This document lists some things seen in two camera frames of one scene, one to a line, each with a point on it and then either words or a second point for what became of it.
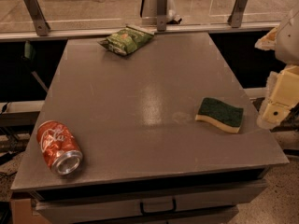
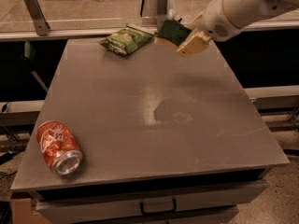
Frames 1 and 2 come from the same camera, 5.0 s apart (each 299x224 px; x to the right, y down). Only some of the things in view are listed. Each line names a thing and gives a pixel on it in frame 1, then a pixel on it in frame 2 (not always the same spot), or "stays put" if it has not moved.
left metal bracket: (40, 23) stays put
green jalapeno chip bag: (125, 40) stays put
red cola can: (60, 147) stays put
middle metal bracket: (162, 9) stays put
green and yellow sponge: (228, 117) -> (172, 33)
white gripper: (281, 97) -> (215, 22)
